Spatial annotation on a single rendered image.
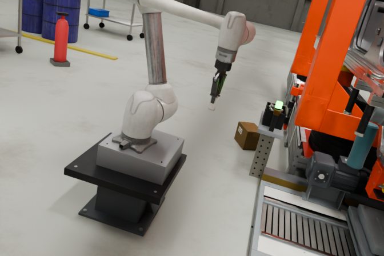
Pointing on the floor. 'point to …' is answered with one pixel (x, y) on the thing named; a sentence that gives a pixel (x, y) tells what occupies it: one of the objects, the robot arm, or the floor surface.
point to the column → (261, 155)
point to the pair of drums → (49, 7)
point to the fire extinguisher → (60, 42)
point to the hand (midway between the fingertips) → (212, 102)
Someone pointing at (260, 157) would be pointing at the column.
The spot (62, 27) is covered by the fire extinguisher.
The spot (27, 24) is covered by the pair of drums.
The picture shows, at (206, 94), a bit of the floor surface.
